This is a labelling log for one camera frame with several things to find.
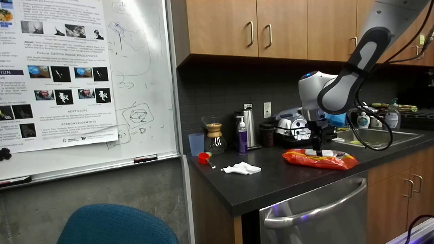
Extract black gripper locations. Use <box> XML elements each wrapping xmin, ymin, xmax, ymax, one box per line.
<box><xmin>308</xmin><ymin>119</ymin><xmax>334</xmax><ymax>148</ymax></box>

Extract orange wipes pack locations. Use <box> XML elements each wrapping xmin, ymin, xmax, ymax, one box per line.
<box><xmin>282</xmin><ymin>148</ymin><xmax>358</xmax><ymax>171</ymax></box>

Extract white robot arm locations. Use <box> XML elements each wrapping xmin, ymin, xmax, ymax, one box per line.
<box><xmin>298</xmin><ymin>0</ymin><xmax>433</xmax><ymax>150</ymax></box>

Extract black dish rack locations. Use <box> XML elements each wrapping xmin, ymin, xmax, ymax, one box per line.
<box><xmin>259</xmin><ymin>107</ymin><xmax>325</xmax><ymax>148</ymax></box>

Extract steel kitchen sink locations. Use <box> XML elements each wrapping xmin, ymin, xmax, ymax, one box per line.
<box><xmin>332</xmin><ymin>129</ymin><xmax>420</xmax><ymax>150</ymax></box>

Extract steel thermos bottle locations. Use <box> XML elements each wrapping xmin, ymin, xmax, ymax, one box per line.
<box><xmin>243</xmin><ymin>103</ymin><xmax>255</xmax><ymax>149</ymax></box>

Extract clear dish soap bottle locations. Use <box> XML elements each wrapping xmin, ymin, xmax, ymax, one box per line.
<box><xmin>384</xmin><ymin>100</ymin><xmax>401</xmax><ymax>130</ymax></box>

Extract purple soap bottle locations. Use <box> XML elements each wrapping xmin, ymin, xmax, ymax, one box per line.
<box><xmin>236</xmin><ymin>115</ymin><xmax>248</xmax><ymax>153</ymax></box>

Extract stainless steel dishwasher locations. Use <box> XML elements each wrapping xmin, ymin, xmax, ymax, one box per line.
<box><xmin>259</xmin><ymin>173</ymin><xmax>367</xmax><ymax>244</ymax></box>

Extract crumpled white tissue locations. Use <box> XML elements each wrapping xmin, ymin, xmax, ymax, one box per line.
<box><xmin>222</xmin><ymin>161</ymin><xmax>262</xmax><ymax>175</ymax></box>

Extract lower wooden cabinet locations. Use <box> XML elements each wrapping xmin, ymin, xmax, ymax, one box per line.
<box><xmin>366</xmin><ymin>146</ymin><xmax>434</xmax><ymax>244</ymax></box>

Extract glass coffee carafe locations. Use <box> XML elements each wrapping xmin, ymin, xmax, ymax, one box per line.
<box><xmin>205</xmin><ymin>123</ymin><xmax>226</xmax><ymax>154</ymax></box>

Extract upper wooden cabinets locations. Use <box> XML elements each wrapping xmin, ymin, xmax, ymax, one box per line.
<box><xmin>169</xmin><ymin>0</ymin><xmax>427</xmax><ymax>61</ymax></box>

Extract small red object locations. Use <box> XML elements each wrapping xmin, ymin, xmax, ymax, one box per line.
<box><xmin>197</xmin><ymin>152</ymin><xmax>216</xmax><ymax>168</ymax></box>

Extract blue plastic cup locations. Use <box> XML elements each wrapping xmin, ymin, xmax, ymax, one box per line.
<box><xmin>188</xmin><ymin>133</ymin><xmax>205</xmax><ymax>156</ymax></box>

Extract whiteboard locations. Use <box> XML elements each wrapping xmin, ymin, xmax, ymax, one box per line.
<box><xmin>0</xmin><ymin>0</ymin><xmax>179</xmax><ymax>185</ymax></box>

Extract teal office chair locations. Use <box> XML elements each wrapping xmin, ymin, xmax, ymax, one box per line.
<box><xmin>57</xmin><ymin>203</ymin><xmax>179</xmax><ymax>244</ymax></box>

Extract research poster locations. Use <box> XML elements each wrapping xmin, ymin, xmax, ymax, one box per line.
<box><xmin>0</xmin><ymin>0</ymin><xmax>118</xmax><ymax>153</ymax></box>

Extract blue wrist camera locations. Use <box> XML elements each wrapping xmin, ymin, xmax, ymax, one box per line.
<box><xmin>325</xmin><ymin>114</ymin><xmax>346</xmax><ymax>127</ymax></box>

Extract wall power outlet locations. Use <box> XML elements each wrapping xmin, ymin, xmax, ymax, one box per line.
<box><xmin>263</xmin><ymin>101</ymin><xmax>273</xmax><ymax>118</ymax></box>

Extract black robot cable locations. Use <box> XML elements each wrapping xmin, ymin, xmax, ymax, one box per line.
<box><xmin>344</xmin><ymin>66</ymin><xmax>396</xmax><ymax>152</ymax></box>

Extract steel dishwasher handle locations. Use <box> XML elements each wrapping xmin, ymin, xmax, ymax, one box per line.
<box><xmin>263</xmin><ymin>177</ymin><xmax>366</xmax><ymax>229</ymax></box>

